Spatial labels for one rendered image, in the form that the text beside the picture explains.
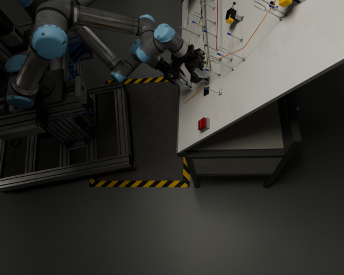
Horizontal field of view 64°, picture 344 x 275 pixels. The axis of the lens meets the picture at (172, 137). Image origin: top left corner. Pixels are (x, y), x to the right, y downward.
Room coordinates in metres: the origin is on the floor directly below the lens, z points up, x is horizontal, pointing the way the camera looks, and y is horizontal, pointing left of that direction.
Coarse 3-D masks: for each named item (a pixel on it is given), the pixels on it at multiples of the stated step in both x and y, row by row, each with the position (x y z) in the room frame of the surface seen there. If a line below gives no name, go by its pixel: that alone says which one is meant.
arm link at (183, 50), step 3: (183, 42) 0.81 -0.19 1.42; (183, 45) 0.80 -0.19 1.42; (186, 45) 0.81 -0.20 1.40; (183, 48) 0.79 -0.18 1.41; (186, 48) 0.80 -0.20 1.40; (177, 51) 0.84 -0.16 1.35; (180, 51) 0.79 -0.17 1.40; (183, 51) 0.79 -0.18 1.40; (186, 51) 0.79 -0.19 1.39; (174, 54) 0.80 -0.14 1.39; (177, 54) 0.79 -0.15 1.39; (180, 54) 0.78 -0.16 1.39; (183, 54) 0.78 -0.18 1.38; (177, 57) 0.79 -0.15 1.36
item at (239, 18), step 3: (234, 3) 0.97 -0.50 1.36; (231, 9) 0.93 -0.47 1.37; (234, 9) 0.94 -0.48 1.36; (228, 12) 0.94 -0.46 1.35; (231, 12) 0.92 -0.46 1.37; (234, 12) 0.93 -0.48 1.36; (228, 15) 0.92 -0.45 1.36; (231, 15) 0.91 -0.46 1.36; (234, 15) 0.91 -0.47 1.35; (237, 15) 0.92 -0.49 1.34; (243, 15) 0.91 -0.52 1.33; (228, 18) 0.91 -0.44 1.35; (234, 18) 0.90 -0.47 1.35; (237, 18) 0.91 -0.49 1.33; (240, 18) 0.91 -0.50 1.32; (243, 18) 0.90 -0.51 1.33; (237, 21) 0.91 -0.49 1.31; (240, 21) 0.90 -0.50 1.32
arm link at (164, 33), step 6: (162, 24) 0.86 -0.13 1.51; (156, 30) 0.85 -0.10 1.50; (162, 30) 0.83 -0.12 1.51; (168, 30) 0.82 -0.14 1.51; (174, 30) 0.83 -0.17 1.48; (156, 36) 0.83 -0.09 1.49; (162, 36) 0.80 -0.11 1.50; (168, 36) 0.80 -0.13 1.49; (174, 36) 0.81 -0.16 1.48; (156, 42) 0.82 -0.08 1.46; (162, 42) 0.80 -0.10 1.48; (168, 42) 0.80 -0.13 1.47; (174, 42) 0.80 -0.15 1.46; (180, 42) 0.80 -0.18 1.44; (162, 48) 0.80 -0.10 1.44; (168, 48) 0.80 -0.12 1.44; (174, 48) 0.79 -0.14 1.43; (180, 48) 0.79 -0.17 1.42
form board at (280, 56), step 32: (192, 0) 1.53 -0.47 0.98; (224, 0) 1.15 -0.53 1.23; (256, 0) 0.91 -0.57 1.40; (320, 0) 0.60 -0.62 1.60; (224, 32) 0.95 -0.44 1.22; (256, 32) 0.75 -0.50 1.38; (288, 32) 0.61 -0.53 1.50; (320, 32) 0.50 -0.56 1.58; (256, 64) 0.61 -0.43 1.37; (288, 64) 0.49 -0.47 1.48; (320, 64) 0.40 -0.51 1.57; (224, 96) 0.62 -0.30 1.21; (256, 96) 0.48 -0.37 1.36; (192, 128) 0.63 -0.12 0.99; (224, 128) 0.48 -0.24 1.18
